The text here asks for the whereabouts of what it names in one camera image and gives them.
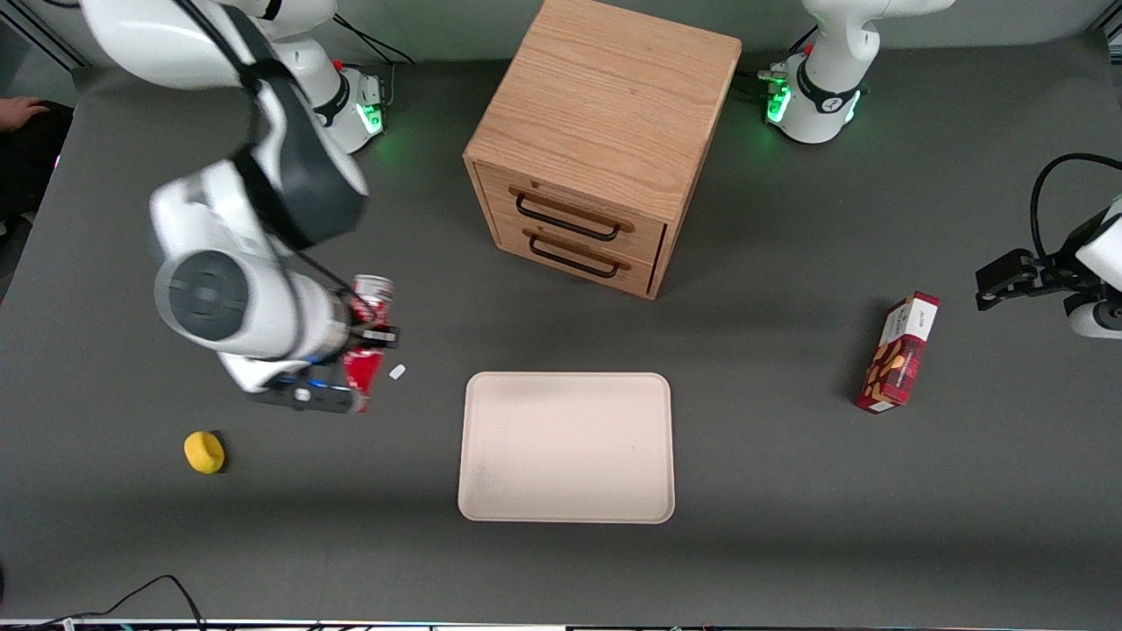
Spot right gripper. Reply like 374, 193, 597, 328
282, 326, 401, 392

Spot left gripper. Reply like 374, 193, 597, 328
976, 210, 1119, 313

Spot red coke bottle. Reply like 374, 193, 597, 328
340, 274, 395, 415

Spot cream plastic tray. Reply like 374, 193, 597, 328
458, 372, 677, 525

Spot person's hand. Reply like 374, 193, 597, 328
0, 96, 52, 133

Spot red snack box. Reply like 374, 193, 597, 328
856, 291, 941, 415

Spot wooden drawer cabinet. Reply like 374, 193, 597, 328
463, 0, 743, 301

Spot person's dark clothing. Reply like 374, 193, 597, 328
0, 102, 76, 230

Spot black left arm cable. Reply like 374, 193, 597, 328
1029, 152, 1122, 260

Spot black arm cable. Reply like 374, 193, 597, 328
1029, 152, 1122, 260
174, 0, 369, 303

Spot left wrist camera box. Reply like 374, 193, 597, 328
1064, 294, 1122, 342

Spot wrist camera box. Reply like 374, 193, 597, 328
248, 384, 369, 415
1064, 294, 1122, 342

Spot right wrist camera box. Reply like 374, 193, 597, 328
248, 384, 369, 415

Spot black lower drawer handle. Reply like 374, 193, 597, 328
527, 232, 621, 280

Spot black drawer handle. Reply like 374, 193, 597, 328
514, 191, 625, 242
527, 232, 621, 280

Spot yellow sponge ring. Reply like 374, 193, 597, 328
183, 430, 226, 475

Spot black upper drawer handle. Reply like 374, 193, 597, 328
514, 191, 625, 242

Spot black right base cable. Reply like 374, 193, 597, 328
333, 12, 415, 67

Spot black cable at table edge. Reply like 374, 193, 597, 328
35, 574, 208, 630

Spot left base cable connectors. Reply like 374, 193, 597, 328
735, 67, 792, 99

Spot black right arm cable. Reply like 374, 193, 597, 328
174, 0, 369, 303

